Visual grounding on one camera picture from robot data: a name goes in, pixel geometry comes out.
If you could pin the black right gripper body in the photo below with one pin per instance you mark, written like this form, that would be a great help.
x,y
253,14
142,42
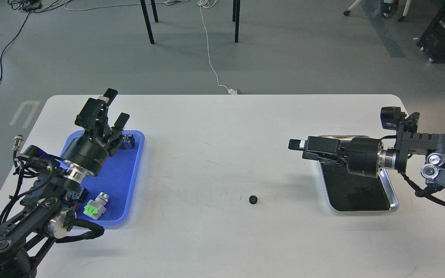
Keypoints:
x,y
360,155

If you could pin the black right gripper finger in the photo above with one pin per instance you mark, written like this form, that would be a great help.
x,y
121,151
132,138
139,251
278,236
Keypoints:
x,y
327,159
315,145

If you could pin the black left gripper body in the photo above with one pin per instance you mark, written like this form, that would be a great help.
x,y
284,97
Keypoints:
x,y
90,151

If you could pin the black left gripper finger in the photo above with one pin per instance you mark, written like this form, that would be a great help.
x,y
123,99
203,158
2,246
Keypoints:
x,y
119,126
93,116

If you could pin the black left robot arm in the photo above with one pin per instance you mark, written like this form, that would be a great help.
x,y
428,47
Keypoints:
x,y
37,215

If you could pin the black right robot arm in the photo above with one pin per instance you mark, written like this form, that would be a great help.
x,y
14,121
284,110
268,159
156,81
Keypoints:
x,y
409,142

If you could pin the silver metal tray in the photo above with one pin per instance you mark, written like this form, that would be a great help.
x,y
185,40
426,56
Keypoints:
x,y
353,193

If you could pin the blue plastic tray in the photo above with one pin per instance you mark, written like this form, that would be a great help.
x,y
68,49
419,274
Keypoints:
x,y
117,178

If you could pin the green black push button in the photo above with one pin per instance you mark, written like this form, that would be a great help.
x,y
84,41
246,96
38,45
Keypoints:
x,y
128,142

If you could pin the white office chair base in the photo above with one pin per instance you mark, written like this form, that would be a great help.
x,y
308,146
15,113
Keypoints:
x,y
388,8

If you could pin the black red blue switch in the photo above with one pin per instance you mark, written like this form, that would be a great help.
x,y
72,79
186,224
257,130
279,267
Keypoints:
x,y
73,198

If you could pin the white green push button switch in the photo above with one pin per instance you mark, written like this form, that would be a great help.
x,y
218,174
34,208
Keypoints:
x,y
95,208

